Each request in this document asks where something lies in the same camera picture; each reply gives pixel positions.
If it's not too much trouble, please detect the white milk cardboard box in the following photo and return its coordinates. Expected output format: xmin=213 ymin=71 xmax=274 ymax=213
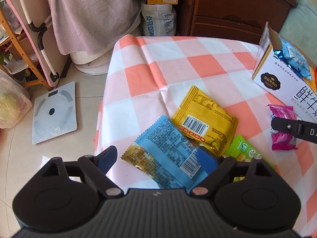
xmin=252 ymin=24 xmax=316 ymax=123

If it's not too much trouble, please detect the white bathroom scale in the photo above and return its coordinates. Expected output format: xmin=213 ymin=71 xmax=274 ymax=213
xmin=32 ymin=82 xmax=77 ymax=145

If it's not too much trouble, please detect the dark wooden cabinet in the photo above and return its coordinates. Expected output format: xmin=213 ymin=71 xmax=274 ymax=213
xmin=176 ymin=0 xmax=297 ymax=44

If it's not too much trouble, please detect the pink checkered tablecloth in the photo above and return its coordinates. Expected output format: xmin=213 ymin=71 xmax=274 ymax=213
xmin=95 ymin=35 xmax=316 ymax=236

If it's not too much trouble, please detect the white fan base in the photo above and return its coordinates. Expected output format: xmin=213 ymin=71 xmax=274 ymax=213
xmin=70 ymin=44 xmax=114 ymax=75

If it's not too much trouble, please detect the white printed plastic bag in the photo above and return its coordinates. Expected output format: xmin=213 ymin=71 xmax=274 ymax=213
xmin=141 ymin=4 xmax=176 ymax=36

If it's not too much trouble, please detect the wooden rack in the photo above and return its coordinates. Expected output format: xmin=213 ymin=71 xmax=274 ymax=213
xmin=0 ymin=7 xmax=53 ymax=91

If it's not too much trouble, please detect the translucent plastic bag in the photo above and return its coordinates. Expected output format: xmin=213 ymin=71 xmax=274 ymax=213
xmin=0 ymin=70 xmax=32 ymax=129

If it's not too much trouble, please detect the purple checkered fabric cover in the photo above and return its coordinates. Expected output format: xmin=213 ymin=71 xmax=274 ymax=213
xmin=48 ymin=0 xmax=146 ymax=55

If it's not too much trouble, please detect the orange red snack bag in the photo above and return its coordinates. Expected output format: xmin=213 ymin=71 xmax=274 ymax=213
xmin=309 ymin=67 xmax=317 ymax=93

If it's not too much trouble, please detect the magenta snack packet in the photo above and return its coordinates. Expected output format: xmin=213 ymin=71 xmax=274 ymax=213
xmin=268 ymin=104 xmax=297 ymax=151

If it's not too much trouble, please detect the green snack packet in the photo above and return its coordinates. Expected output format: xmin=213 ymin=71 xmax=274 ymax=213
xmin=223 ymin=134 xmax=276 ymax=169

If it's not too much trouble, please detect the light green sofa cushion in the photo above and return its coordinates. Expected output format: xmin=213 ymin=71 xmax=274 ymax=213
xmin=279 ymin=0 xmax=317 ymax=64

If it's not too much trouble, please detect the pink folding table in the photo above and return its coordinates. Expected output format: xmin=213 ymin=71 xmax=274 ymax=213
xmin=6 ymin=0 xmax=68 ymax=88

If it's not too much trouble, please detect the small yellow snack packet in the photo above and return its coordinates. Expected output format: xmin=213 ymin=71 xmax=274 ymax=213
xmin=171 ymin=85 xmax=239 ymax=156

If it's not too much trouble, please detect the light blue snack packet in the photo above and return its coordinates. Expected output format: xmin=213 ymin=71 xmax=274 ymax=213
xmin=273 ymin=35 xmax=312 ymax=81
xmin=121 ymin=115 xmax=207 ymax=192

